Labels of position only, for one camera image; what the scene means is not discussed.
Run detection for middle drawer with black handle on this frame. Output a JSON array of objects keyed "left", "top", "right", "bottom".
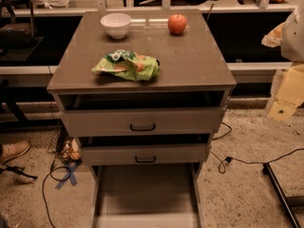
[{"left": 80, "top": 144, "right": 211, "bottom": 166}]

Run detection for red apple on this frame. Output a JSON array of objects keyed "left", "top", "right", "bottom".
[{"left": 167, "top": 13, "right": 187, "bottom": 35}]

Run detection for snack bags on floor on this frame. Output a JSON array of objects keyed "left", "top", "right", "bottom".
[{"left": 61, "top": 139, "right": 81, "bottom": 161}]

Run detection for grey drawer cabinet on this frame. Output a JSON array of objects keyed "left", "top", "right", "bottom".
[{"left": 47, "top": 10, "right": 236, "bottom": 228}]

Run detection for black chair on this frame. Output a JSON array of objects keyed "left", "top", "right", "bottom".
[{"left": 0, "top": 0, "right": 43, "bottom": 62}]

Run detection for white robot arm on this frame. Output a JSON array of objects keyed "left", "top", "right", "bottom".
[{"left": 261, "top": 4, "right": 304, "bottom": 122}]

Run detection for black metal stand base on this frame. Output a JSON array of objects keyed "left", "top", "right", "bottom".
[{"left": 263, "top": 163, "right": 304, "bottom": 228}]

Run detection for top drawer with black handle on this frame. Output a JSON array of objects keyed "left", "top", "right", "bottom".
[{"left": 61, "top": 108, "right": 224, "bottom": 137}]

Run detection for white ceramic bowl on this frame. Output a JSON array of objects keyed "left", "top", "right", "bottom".
[{"left": 101, "top": 13, "right": 131, "bottom": 39}]

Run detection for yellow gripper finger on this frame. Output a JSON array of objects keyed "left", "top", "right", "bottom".
[{"left": 267, "top": 64, "right": 304, "bottom": 122}]

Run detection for black floor cable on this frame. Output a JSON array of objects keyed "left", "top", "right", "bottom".
[
  {"left": 210, "top": 121, "right": 304, "bottom": 175},
  {"left": 41, "top": 158, "right": 73, "bottom": 228}
]

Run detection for drawer with black handle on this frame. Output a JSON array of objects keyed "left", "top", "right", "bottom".
[
  {"left": 61, "top": 108, "right": 224, "bottom": 137},
  {"left": 80, "top": 144, "right": 211, "bottom": 166}
]

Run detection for open bottom drawer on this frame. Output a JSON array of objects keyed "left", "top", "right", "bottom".
[{"left": 92, "top": 163, "right": 204, "bottom": 228}]

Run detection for black floor cable left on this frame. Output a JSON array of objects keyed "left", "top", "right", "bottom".
[{"left": 41, "top": 158, "right": 73, "bottom": 228}]

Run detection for green rice chip bag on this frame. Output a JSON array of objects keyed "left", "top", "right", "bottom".
[{"left": 91, "top": 49, "right": 160, "bottom": 82}]

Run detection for black floor cable right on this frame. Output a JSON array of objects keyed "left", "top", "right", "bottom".
[{"left": 210, "top": 121, "right": 304, "bottom": 175}]

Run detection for tan shoe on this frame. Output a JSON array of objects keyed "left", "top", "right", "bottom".
[{"left": 0, "top": 141, "right": 30, "bottom": 164}]

